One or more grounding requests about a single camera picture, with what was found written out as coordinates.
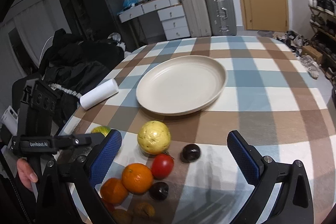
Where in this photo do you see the green wrinkled passion fruit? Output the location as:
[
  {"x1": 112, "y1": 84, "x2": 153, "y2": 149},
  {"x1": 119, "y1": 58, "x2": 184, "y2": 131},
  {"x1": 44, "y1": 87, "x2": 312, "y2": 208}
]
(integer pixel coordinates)
[{"x1": 91, "y1": 126, "x2": 111, "y2": 137}]

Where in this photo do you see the orange tangerine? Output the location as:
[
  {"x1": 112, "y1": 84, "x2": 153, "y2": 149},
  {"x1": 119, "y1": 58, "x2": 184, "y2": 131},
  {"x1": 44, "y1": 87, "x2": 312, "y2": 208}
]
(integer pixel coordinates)
[
  {"x1": 100, "y1": 178, "x2": 129, "y2": 206},
  {"x1": 121, "y1": 163, "x2": 154, "y2": 195}
]

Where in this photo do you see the yellow wrinkled passion fruit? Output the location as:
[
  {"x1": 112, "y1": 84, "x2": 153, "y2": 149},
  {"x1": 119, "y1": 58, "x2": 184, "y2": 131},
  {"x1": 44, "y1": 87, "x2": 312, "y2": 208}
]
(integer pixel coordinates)
[{"x1": 137, "y1": 121, "x2": 171, "y2": 155}]

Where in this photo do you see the red tomato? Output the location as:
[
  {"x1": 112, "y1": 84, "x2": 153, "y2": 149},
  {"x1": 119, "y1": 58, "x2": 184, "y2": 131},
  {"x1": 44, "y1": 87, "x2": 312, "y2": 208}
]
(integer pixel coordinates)
[
  {"x1": 101, "y1": 198, "x2": 115, "y2": 214},
  {"x1": 151, "y1": 153, "x2": 174, "y2": 180}
]

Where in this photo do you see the brown longan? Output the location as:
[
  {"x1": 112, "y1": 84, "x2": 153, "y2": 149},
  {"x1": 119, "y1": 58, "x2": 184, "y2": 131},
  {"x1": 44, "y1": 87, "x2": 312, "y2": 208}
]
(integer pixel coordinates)
[
  {"x1": 133, "y1": 202, "x2": 155, "y2": 219},
  {"x1": 112, "y1": 209, "x2": 133, "y2": 224}
]

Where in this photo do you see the person's left hand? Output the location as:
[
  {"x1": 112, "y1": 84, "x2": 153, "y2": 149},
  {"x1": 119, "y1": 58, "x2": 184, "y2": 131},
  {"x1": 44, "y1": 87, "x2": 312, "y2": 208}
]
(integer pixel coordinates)
[{"x1": 17, "y1": 158, "x2": 38, "y2": 191}]

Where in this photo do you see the black clothes pile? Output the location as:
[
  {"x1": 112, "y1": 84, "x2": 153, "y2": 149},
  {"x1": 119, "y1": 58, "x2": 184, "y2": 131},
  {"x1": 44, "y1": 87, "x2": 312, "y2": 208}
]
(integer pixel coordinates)
[{"x1": 12, "y1": 28, "x2": 126, "y2": 127}]

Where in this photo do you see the white paper towel roll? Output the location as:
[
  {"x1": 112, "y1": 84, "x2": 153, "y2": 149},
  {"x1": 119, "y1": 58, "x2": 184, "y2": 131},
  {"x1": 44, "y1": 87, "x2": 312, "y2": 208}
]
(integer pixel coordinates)
[{"x1": 80, "y1": 79, "x2": 119, "y2": 110}]

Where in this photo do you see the upper dark plum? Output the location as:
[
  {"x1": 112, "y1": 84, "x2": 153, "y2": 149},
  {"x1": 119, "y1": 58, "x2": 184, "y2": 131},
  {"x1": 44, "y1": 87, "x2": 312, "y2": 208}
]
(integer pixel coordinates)
[{"x1": 181, "y1": 144, "x2": 201, "y2": 162}]

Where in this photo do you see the dark plum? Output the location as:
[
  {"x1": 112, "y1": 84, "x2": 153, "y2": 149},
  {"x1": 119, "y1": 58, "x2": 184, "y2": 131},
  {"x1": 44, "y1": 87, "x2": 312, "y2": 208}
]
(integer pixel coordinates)
[
  {"x1": 149, "y1": 181, "x2": 169, "y2": 201},
  {"x1": 181, "y1": 144, "x2": 201, "y2": 162}
]

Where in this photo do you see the lower dark plum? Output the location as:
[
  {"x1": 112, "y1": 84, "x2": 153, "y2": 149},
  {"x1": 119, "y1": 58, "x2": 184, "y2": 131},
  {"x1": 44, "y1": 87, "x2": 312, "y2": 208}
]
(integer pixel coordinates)
[{"x1": 149, "y1": 181, "x2": 169, "y2": 201}]

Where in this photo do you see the checkered tablecloth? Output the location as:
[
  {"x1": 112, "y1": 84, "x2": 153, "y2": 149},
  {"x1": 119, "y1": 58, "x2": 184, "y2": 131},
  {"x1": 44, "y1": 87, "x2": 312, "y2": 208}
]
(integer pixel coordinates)
[{"x1": 63, "y1": 36, "x2": 335, "y2": 223}]

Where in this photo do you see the cream round plate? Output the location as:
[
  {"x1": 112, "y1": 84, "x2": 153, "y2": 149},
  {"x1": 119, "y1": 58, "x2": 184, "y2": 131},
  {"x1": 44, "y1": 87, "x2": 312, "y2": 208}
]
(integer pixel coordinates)
[{"x1": 136, "y1": 55, "x2": 228, "y2": 116}]

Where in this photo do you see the black cabinet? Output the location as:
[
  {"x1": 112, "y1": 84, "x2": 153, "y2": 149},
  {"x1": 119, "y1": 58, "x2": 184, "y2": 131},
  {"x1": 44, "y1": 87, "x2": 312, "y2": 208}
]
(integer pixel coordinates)
[{"x1": 59, "y1": 0, "x2": 136, "y2": 52}]

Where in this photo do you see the cardboard box on floor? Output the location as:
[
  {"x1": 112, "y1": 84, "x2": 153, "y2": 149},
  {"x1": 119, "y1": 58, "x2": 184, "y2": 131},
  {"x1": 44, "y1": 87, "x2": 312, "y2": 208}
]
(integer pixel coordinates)
[{"x1": 301, "y1": 46, "x2": 323, "y2": 65}]

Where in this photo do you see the silver suitcase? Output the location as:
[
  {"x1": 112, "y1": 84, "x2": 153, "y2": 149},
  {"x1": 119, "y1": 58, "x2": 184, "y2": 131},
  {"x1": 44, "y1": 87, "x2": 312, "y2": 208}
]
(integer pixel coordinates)
[{"x1": 206, "y1": 0, "x2": 237, "y2": 36}]

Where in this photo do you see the white drawer desk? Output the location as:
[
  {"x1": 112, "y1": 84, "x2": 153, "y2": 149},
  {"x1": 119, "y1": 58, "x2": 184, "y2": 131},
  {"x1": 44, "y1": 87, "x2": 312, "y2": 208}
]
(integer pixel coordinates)
[{"x1": 119, "y1": 0, "x2": 191, "y2": 40}]

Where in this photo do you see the wooden shoe rack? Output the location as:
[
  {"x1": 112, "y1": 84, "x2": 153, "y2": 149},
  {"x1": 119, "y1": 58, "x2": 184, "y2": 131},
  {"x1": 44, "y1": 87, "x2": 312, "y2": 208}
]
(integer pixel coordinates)
[{"x1": 308, "y1": 0, "x2": 335, "y2": 80}]

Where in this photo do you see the beige suitcase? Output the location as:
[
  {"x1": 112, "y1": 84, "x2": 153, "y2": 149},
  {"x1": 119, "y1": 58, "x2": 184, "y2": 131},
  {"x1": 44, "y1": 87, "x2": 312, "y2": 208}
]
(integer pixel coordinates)
[{"x1": 181, "y1": 0, "x2": 212, "y2": 38}]

